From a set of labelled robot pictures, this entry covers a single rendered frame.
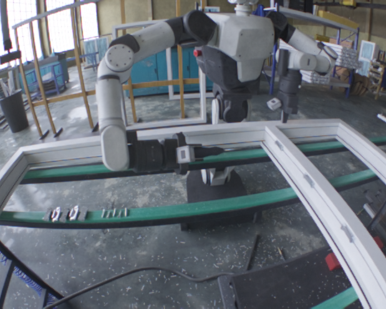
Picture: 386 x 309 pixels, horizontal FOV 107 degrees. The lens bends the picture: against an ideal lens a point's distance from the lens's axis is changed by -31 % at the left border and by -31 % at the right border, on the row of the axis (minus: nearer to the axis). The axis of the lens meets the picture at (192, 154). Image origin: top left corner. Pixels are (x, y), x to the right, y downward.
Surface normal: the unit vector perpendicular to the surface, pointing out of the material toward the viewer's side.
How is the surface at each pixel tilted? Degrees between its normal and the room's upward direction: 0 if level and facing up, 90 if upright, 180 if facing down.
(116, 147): 60
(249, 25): 53
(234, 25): 71
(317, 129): 90
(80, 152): 90
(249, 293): 0
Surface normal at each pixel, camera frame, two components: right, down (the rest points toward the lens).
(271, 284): -0.03, -0.83
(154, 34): 0.37, 0.00
